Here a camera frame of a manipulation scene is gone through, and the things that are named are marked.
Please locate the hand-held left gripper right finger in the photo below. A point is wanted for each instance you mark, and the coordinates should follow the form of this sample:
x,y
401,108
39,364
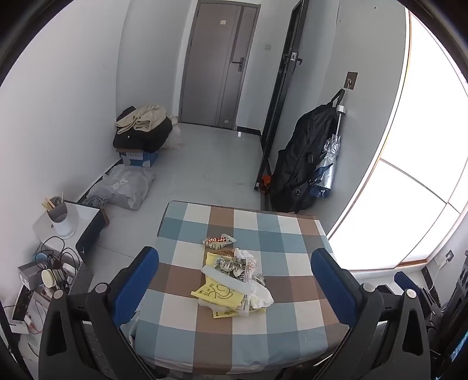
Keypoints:
x,y
332,285

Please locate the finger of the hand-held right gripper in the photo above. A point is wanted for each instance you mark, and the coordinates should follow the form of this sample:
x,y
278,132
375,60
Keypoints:
x,y
406,282

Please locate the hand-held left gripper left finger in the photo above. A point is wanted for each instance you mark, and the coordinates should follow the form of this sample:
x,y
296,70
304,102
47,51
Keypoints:
x,y
135,288

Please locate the white tissue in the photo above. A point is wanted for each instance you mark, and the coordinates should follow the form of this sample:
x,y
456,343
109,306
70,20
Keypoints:
x,y
261,297

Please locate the yellow and clear bread bag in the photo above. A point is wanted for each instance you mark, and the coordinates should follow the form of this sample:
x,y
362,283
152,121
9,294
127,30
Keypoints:
x,y
215,294

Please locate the clear printed plastic bag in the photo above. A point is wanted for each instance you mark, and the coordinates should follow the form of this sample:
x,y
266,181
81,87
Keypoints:
x,y
248,268

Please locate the printed wrapper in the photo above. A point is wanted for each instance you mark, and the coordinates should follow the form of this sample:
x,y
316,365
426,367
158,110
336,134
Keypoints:
x,y
226,263

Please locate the red and white snack wrapper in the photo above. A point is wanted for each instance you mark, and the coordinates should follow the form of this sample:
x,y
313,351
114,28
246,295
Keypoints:
x,y
219,240

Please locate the grey speckled board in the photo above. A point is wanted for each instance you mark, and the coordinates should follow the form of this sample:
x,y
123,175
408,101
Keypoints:
x,y
78,277

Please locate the checkered tablecloth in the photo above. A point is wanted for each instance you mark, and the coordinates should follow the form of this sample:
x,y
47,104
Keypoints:
x,y
285,234

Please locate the brown cardboard piece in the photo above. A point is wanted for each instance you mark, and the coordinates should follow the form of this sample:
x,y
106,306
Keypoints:
x,y
105,216

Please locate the paper cup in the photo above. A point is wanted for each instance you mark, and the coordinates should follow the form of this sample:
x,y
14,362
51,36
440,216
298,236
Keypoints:
x,y
47,279

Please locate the white utensil holder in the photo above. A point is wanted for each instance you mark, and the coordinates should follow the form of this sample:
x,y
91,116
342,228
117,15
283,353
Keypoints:
x,y
62,221

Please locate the grey parcel bag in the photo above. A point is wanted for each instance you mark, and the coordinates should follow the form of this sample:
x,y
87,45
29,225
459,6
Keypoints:
x,y
120,186

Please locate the grey small box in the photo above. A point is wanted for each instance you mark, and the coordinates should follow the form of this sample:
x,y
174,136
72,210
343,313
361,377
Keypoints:
x,y
29,272

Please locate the bright window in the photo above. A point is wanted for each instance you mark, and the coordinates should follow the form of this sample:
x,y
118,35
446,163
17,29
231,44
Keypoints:
x,y
420,164

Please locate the bundle of wooden chopsticks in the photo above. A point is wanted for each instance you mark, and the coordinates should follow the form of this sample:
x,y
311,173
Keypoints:
x,y
49,204

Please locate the silver folded umbrella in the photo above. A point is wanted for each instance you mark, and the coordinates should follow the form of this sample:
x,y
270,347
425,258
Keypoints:
x,y
327,164

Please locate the orange floor item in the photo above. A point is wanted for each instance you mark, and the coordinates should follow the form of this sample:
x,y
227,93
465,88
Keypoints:
x,y
265,179

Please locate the black hanging bag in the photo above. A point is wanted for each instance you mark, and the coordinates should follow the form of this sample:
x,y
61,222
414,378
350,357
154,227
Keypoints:
x,y
299,164

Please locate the blue cardboard box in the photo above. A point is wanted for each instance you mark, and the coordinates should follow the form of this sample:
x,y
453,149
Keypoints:
x,y
140,158

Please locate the pile of black and beige clothes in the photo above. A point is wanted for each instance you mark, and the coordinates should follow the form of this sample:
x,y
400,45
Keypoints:
x,y
142,140

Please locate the white sack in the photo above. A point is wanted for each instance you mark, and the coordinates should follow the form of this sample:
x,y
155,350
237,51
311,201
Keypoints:
x,y
175,135

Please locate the beige cloth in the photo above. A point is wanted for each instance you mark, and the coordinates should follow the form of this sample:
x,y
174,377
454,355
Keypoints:
x,y
142,118

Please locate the black door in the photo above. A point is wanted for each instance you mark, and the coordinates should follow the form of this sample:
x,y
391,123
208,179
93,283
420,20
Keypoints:
x,y
285,91

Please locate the grey door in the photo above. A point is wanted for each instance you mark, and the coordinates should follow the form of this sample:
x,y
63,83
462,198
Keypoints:
x,y
219,62

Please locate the wall outlet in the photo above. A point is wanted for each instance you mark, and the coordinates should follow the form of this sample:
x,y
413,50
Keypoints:
x,y
449,254

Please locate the brown wall hook plate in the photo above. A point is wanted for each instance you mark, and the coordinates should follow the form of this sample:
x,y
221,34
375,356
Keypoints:
x,y
351,80

